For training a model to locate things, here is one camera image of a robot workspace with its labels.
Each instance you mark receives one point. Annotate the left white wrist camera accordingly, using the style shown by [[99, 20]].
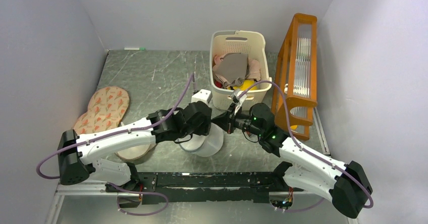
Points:
[[202, 95]]

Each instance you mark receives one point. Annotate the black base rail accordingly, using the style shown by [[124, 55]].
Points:
[[214, 186]]

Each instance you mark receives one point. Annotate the orange wooden rack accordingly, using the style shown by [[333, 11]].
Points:
[[296, 75]]

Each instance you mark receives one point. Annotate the yellow toy in basket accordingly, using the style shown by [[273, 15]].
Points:
[[246, 84]]

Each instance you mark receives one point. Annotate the beige round fabric pad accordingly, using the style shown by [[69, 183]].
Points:
[[134, 153]]

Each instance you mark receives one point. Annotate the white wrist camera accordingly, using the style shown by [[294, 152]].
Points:
[[202, 95], [238, 97]]

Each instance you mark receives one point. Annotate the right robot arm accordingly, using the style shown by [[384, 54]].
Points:
[[345, 185]]

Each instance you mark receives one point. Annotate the grey brown cloth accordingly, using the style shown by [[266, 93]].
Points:
[[230, 69]]

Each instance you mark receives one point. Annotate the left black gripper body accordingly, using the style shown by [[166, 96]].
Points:
[[203, 128]]

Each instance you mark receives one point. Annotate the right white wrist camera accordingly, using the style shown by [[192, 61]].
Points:
[[238, 97]]

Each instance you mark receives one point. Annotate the floral pink oven mitt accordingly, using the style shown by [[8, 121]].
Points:
[[105, 111]]

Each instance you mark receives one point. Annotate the pink cloth in basket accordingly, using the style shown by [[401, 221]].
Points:
[[253, 69]]

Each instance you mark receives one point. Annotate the cream plastic laundry basket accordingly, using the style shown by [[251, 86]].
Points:
[[249, 42]]

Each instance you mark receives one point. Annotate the white mesh laundry bag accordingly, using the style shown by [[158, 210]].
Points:
[[205, 146]]

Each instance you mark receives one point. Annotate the green white marker pen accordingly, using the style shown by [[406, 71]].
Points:
[[135, 48]]

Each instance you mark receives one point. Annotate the red cloth in basket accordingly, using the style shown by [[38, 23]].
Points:
[[218, 84]]

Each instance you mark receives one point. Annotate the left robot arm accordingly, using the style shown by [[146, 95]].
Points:
[[82, 157]]

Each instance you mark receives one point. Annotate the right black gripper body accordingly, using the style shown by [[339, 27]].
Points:
[[241, 121]]

